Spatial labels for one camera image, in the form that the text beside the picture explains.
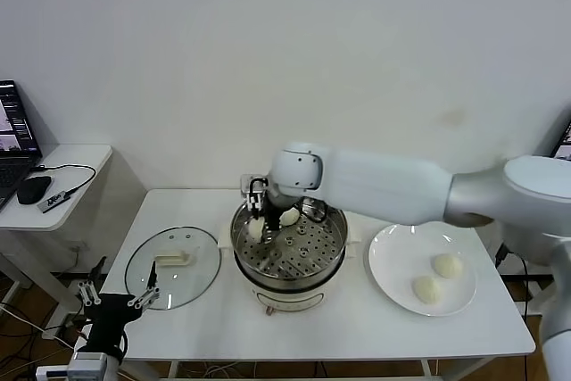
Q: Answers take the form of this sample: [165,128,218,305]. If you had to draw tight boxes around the white round plate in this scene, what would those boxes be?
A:
[368,221,477,318]

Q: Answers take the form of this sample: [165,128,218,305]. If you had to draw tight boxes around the black computer mouse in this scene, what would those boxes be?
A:
[16,175,53,206]

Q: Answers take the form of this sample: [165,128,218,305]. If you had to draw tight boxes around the black hub cable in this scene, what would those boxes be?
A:
[508,250,531,313]

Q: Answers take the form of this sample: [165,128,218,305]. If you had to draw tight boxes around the round glass pot lid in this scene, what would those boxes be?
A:
[124,226,223,311]

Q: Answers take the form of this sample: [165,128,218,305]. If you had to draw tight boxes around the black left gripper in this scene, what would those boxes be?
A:
[78,255,161,355]

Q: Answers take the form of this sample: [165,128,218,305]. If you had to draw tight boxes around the white floor cable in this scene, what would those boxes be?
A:
[0,302,75,350]

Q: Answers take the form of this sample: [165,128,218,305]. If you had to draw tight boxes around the cream electric cooker base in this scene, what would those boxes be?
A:
[217,219,361,318]

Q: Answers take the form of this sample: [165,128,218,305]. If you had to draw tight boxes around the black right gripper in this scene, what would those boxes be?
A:
[247,195,289,243]

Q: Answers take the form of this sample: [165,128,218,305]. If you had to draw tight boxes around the black thin dongle cable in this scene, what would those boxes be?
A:
[30,164,98,197]

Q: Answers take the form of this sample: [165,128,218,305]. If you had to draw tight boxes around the black laptop with mouse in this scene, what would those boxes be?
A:
[0,80,45,211]

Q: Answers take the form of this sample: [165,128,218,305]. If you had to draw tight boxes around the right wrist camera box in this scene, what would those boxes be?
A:
[240,174,269,203]

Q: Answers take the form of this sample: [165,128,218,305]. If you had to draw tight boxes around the stainless steel steamer basket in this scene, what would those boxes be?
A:
[230,191,350,282]

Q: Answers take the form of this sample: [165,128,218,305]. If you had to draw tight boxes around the grey usb dongle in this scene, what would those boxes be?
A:
[37,191,72,213]

